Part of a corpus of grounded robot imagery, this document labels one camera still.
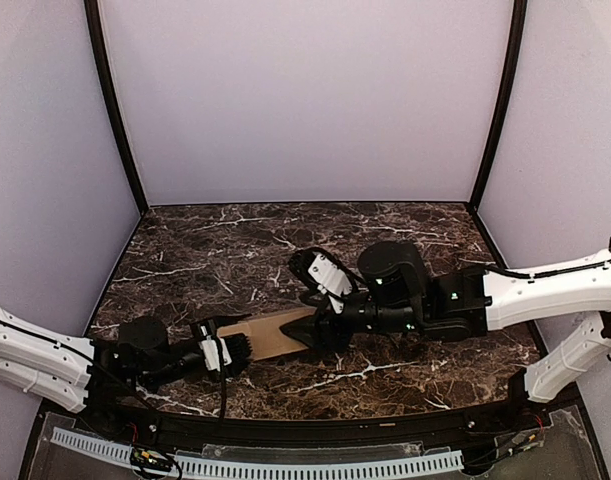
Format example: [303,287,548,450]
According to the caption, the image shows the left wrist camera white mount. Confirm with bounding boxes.
[199,333,252,380]

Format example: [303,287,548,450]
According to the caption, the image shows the brown cardboard box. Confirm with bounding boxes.
[217,307,315,361]

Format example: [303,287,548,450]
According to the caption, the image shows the right black frame post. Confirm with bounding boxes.
[468,0,528,216]

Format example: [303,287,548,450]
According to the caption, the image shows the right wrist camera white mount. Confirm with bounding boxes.
[288,247,365,318]

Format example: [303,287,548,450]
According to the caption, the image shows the small circuit board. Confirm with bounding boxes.
[129,447,174,474]
[496,433,545,460]

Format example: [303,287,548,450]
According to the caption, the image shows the black front frame rail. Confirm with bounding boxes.
[79,401,550,451]

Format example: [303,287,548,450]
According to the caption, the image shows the left black frame post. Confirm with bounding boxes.
[83,0,149,216]

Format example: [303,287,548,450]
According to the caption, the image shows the right small circuit board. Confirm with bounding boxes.
[496,433,545,460]

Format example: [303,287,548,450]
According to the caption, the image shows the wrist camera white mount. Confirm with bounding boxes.
[288,247,365,318]
[199,333,252,380]

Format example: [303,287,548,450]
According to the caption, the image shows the left small circuit board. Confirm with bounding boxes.
[129,447,174,474]

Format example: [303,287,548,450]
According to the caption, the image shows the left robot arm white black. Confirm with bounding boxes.
[0,306,252,413]

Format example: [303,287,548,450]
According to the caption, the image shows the white slotted cable duct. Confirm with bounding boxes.
[50,427,464,479]

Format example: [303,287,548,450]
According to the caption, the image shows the black frame post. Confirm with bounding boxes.
[83,0,149,216]
[468,0,528,216]

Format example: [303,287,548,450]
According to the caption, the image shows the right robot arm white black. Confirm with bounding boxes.
[280,238,611,403]

